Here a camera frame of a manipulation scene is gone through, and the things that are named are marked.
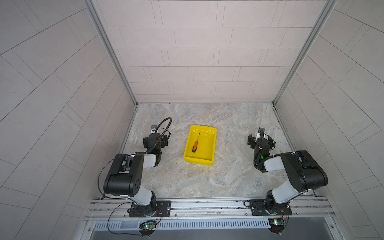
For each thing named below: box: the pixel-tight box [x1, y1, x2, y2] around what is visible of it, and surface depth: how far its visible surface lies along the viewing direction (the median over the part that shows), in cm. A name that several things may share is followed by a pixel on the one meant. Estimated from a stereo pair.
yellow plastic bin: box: [183, 125, 218, 166], surface depth 93 cm
